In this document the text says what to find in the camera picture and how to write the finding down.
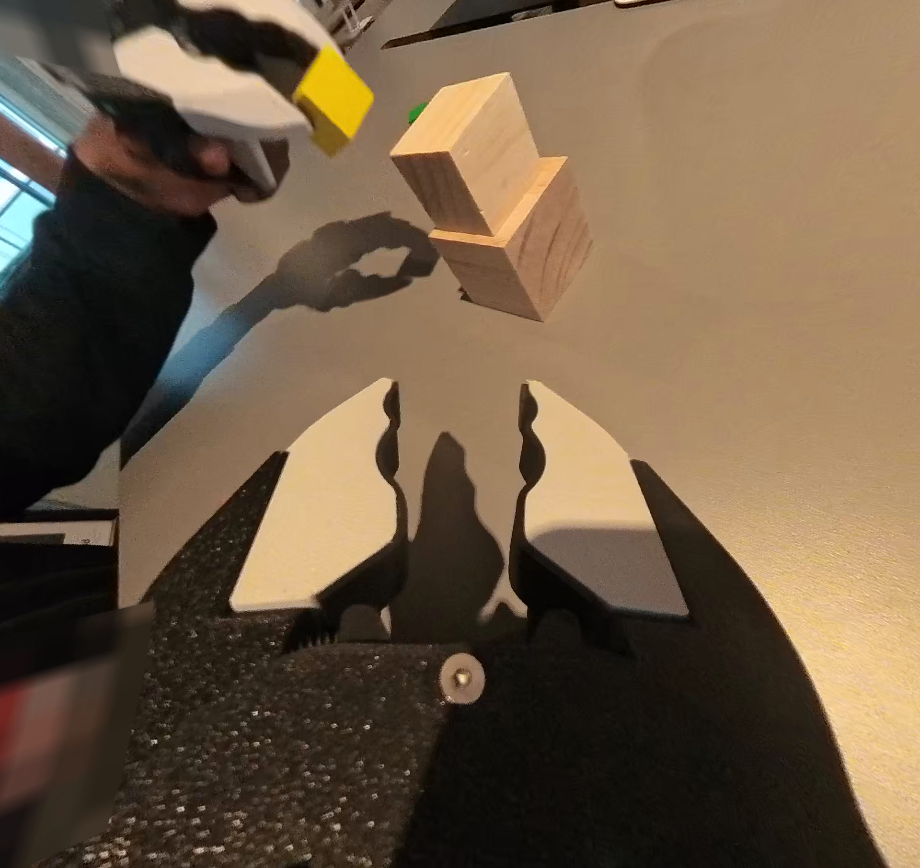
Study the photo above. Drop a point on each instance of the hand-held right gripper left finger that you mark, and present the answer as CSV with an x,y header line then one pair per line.
x,y
323,516

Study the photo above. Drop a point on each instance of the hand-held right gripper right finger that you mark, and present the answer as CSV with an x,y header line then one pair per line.
x,y
596,523

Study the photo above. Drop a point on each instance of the small yellow cube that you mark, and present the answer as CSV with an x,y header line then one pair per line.
x,y
334,99

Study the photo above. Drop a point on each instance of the small green cube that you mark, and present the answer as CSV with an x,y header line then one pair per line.
x,y
417,113

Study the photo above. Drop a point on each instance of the medium wooden cube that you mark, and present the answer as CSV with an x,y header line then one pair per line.
x,y
467,156

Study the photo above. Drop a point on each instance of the large wooden cube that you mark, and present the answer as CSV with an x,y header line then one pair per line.
x,y
532,257

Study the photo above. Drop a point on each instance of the person's left forearm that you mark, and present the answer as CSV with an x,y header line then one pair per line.
x,y
86,322

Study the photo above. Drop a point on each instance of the person's left hand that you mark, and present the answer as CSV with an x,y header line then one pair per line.
x,y
158,189

